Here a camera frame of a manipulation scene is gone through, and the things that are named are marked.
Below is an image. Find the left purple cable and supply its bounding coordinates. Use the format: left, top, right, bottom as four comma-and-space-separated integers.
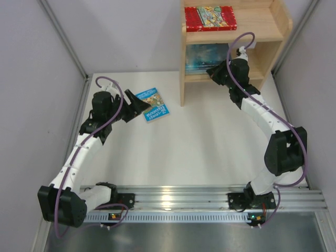
54, 76, 129, 239

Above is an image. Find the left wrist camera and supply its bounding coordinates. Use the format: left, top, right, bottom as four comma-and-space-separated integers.
100, 82, 120, 96

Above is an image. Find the slotted grey cable duct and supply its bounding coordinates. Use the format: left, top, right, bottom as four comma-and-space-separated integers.
84, 212, 265, 223

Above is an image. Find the right aluminium frame post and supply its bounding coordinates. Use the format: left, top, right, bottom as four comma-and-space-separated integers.
274, 1, 335, 188

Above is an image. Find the dark blue ocean book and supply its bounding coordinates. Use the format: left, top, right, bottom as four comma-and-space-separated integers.
185, 43, 229, 75

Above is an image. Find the bright blue illustrated book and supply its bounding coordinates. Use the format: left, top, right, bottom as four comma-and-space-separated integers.
136, 88, 170, 123

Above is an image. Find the aluminium mounting rail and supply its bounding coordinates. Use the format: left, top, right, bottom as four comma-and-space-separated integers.
118, 186, 328, 212

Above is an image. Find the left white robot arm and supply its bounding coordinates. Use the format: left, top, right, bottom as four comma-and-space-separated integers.
37, 90, 150, 227

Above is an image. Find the aluminium frame post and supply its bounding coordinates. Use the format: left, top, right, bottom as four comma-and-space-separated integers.
274, 1, 335, 188
38, 1, 91, 161

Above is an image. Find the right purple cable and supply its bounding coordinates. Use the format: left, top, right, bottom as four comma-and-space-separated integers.
226, 31, 308, 229

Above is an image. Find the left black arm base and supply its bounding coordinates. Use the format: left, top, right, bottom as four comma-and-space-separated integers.
110, 193, 135, 209

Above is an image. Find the red illustrated book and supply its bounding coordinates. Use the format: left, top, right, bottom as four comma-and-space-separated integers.
184, 6, 237, 32

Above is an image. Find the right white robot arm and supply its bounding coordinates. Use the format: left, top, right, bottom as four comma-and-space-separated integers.
206, 58, 307, 197

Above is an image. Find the left aluminium frame post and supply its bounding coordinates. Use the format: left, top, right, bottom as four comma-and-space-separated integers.
38, 1, 91, 161

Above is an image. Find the purple cable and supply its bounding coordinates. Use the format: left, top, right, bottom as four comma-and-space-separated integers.
54, 76, 129, 239
226, 31, 308, 229

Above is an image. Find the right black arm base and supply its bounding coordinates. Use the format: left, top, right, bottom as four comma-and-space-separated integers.
227, 192, 276, 212

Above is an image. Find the wooden two-tier shelf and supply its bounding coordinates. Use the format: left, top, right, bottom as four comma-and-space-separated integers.
180, 1, 293, 106

